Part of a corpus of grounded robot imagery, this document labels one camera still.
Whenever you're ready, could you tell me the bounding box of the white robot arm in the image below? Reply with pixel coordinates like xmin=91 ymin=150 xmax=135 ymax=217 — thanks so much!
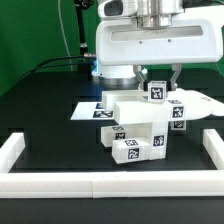
xmin=96 ymin=0 xmax=224 ymax=90

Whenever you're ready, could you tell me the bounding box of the black cable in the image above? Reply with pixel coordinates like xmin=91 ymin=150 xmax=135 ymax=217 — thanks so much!
xmin=16 ymin=53 xmax=98 ymax=83

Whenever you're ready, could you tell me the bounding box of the white chair seat part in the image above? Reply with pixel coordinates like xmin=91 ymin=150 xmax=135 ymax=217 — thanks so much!
xmin=135 ymin=122 xmax=168 ymax=160

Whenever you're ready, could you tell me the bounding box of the white tagged cube nut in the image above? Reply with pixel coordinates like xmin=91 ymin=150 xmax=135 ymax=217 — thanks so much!
xmin=171 ymin=121 xmax=186 ymax=131
xmin=148 ymin=81 xmax=167 ymax=103

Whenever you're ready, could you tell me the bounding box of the white U-shaped obstacle fence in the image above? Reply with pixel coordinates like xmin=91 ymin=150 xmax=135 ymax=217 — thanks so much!
xmin=0 ymin=129 xmax=224 ymax=198

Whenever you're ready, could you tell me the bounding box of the white marker tag sheet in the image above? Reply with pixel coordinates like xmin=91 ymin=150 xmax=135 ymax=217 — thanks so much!
xmin=71 ymin=102 xmax=113 ymax=120

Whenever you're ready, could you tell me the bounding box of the grey hanging cable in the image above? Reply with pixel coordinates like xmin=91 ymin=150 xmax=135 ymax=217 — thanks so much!
xmin=57 ymin=0 xmax=74 ymax=72

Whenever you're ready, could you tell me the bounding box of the white chair backrest frame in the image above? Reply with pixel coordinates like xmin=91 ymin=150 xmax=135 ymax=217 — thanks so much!
xmin=102 ymin=88 xmax=224 ymax=125

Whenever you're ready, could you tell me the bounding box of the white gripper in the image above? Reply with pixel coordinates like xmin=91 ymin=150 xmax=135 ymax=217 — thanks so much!
xmin=96 ymin=6 xmax=224 ymax=91

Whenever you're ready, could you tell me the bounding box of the black camera stand pole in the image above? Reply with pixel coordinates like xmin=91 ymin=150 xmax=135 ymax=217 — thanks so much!
xmin=73 ymin=0 xmax=94 ymax=74

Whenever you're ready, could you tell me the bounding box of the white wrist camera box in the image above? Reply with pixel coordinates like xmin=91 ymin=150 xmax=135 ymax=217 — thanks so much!
xmin=98 ymin=0 xmax=138 ymax=19

